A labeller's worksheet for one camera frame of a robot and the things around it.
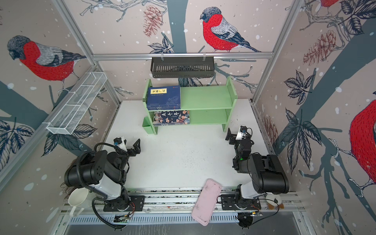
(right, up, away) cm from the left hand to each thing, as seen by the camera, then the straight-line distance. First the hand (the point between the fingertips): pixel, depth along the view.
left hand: (131, 140), depth 87 cm
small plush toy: (+78, -27, -15) cm, 84 cm away
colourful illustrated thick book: (+24, +13, +5) cm, 28 cm away
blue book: (+21, +25, -7) cm, 33 cm away
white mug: (-19, -27, -15) cm, 36 cm away
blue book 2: (+21, +20, -9) cm, 31 cm away
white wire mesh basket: (-26, +12, -16) cm, 33 cm away
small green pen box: (+6, +7, +14) cm, 17 cm away
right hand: (+65, +6, +2) cm, 65 cm away
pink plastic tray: (+44, -29, -14) cm, 55 cm away
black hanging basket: (+30, +51, +20) cm, 62 cm away
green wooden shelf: (+46, +21, -5) cm, 51 cm away
